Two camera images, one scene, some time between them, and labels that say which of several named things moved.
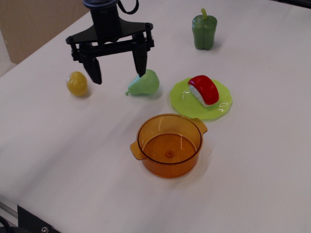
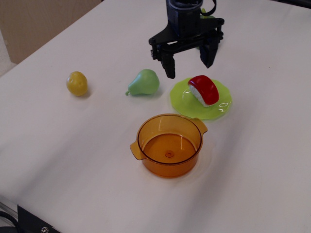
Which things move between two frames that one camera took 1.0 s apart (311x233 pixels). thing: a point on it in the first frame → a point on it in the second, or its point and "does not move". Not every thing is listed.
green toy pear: [147, 84] does not move
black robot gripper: [111, 34] → [186, 30]
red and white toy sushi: [205, 90] does not move
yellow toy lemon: [77, 83] does not move
